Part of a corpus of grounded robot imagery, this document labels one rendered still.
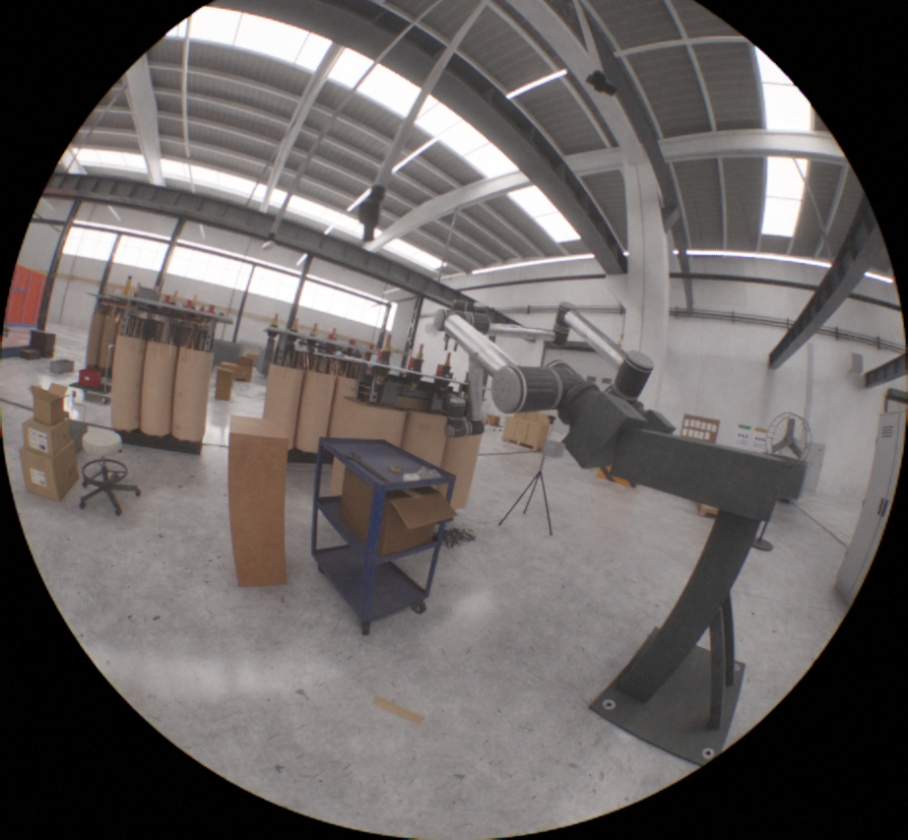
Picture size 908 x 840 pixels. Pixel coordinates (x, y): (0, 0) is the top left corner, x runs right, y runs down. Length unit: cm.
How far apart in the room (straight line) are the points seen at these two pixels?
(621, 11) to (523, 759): 1021
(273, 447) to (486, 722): 157
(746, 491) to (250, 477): 197
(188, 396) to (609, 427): 346
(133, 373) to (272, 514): 247
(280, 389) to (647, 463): 326
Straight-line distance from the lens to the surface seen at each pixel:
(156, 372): 347
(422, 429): 220
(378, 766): 136
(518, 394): 113
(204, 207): 1057
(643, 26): 927
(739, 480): 112
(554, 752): 154
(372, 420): 195
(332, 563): 192
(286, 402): 342
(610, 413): 116
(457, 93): 413
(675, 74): 993
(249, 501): 157
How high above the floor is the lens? 132
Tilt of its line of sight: level
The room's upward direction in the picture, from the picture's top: 12 degrees clockwise
